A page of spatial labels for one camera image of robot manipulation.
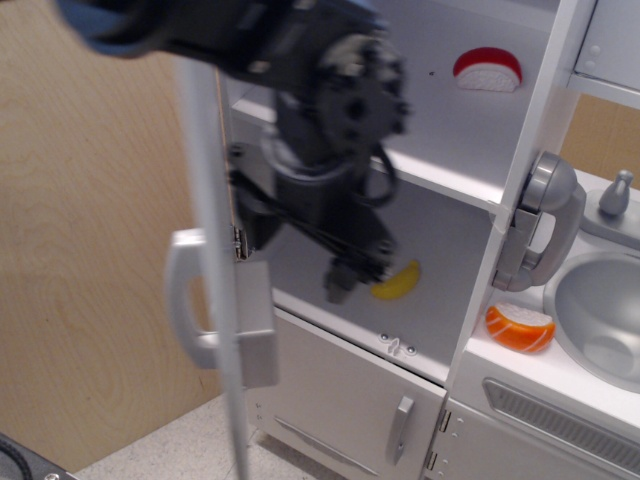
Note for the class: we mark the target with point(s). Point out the silver toy sink basin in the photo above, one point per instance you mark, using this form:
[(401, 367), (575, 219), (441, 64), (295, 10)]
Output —
[(594, 301)]

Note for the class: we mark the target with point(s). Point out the red tuna sushi toy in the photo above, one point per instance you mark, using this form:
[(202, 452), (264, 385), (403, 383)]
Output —
[(488, 69)]

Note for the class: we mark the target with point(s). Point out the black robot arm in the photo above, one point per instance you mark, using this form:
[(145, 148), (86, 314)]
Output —
[(338, 93)]

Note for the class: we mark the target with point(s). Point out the orange salmon sushi toy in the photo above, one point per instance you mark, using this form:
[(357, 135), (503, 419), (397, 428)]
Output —
[(518, 328)]

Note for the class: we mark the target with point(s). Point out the grey oven vent panel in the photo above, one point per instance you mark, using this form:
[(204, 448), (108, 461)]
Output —
[(564, 426)]

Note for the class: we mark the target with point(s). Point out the yellow banana toy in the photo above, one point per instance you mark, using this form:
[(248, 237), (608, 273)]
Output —
[(398, 285)]

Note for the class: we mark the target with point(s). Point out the grey toy faucet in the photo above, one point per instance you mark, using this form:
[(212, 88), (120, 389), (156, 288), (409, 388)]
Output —
[(611, 214)]

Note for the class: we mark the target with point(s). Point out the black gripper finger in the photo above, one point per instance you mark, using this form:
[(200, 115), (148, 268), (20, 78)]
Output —
[(342, 277), (259, 222)]

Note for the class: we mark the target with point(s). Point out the white upper cupboard door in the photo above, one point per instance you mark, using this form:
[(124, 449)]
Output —
[(610, 49)]

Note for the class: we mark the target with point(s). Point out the white lower freezer door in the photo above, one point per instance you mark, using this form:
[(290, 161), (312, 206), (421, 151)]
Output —
[(334, 402)]

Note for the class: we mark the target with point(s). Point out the brass cabinet hinge lower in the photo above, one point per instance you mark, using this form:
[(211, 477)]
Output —
[(431, 461)]

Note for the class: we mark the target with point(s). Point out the brass cabinet hinge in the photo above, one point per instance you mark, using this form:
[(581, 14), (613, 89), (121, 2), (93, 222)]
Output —
[(444, 420), (431, 461)]

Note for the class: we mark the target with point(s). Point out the brass cabinet hinge upper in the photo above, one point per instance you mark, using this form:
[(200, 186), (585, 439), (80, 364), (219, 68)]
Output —
[(444, 420)]

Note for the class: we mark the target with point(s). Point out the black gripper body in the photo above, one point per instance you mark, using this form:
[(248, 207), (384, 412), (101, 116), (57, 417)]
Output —
[(332, 205)]

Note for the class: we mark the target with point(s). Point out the black case corner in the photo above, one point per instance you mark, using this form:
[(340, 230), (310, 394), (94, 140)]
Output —
[(20, 462)]

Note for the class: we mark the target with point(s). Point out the grey toy telephone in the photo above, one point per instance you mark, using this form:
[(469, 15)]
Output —
[(543, 227)]

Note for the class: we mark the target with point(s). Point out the white fridge door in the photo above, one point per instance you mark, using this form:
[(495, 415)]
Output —
[(233, 296)]

